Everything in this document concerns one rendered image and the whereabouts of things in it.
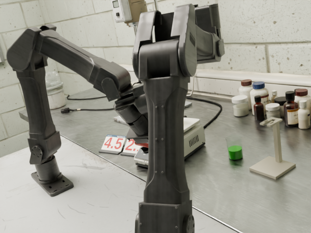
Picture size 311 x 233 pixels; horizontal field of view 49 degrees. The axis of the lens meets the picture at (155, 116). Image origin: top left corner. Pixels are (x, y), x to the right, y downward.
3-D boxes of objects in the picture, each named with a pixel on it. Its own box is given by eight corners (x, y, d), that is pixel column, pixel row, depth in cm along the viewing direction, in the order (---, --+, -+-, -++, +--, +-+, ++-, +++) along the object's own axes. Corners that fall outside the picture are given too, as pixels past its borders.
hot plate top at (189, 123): (177, 136, 97) (177, 133, 97) (147, 132, 105) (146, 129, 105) (201, 121, 105) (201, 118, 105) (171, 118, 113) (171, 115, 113)
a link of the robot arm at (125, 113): (150, 104, 89) (135, 86, 85) (147, 120, 85) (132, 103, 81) (127, 111, 92) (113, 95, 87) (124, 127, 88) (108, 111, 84)
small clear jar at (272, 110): (264, 119, 118) (262, 105, 117) (275, 116, 119) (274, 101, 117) (271, 123, 114) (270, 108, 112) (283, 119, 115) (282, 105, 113)
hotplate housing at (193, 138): (167, 174, 94) (162, 148, 92) (134, 166, 103) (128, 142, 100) (210, 141, 109) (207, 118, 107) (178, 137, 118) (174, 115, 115)
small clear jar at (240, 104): (249, 116, 124) (247, 99, 122) (233, 117, 125) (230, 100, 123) (249, 111, 129) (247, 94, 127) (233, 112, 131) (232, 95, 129)
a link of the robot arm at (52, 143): (63, 151, 102) (44, 40, 91) (50, 161, 96) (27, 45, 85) (45, 149, 104) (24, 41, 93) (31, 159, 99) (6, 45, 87)
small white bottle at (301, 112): (301, 130, 104) (299, 103, 102) (296, 126, 108) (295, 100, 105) (312, 128, 104) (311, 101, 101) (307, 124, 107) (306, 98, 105)
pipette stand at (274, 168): (276, 180, 81) (271, 130, 77) (249, 170, 88) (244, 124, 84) (295, 166, 85) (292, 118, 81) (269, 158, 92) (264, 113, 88)
